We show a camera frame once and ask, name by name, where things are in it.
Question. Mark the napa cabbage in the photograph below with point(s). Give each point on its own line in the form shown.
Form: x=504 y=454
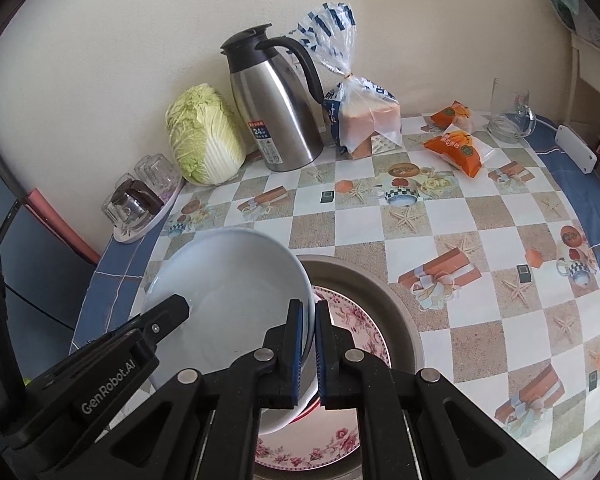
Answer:
x=205 y=135

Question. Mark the bagged sliced bread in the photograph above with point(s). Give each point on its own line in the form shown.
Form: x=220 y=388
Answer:
x=365 y=115

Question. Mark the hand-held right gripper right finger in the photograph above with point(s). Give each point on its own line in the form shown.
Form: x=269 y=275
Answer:
x=322 y=350

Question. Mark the pink floral round plate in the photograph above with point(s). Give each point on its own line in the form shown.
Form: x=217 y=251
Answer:
x=352 y=322

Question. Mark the blue plaid tablecloth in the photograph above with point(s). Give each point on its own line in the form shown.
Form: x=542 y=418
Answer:
x=110 y=270

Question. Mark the clear drinking glass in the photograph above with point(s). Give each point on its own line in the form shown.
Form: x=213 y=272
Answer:
x=152 y=170
x=109 y=212
x=122 y=182

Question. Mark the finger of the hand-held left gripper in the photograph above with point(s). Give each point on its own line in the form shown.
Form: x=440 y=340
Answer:
x=165 y=315

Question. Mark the white power strip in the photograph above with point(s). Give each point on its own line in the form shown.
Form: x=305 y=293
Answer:
x=575 y=147

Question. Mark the stainless steel thermos jug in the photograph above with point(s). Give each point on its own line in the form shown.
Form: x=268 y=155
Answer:
x=275 y=105

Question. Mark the glass mug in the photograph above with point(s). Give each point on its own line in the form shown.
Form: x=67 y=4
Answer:
x=510 y=110

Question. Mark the stainless steel round plate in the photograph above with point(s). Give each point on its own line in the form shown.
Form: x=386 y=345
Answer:
x=400 y=310

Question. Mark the orange snack packet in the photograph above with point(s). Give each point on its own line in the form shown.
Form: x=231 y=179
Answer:
x=452 y=147
x=452 y=115

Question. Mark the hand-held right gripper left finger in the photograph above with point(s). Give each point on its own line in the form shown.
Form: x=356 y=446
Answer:
x=295 y=345

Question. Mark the pale blue large bowl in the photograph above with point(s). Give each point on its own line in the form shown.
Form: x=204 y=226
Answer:
x=230 y=280

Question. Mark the teal cloth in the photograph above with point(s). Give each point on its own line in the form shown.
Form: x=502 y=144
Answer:
x=562 y=2

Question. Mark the white oval tray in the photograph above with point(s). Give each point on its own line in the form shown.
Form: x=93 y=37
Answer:
x=140 y=232

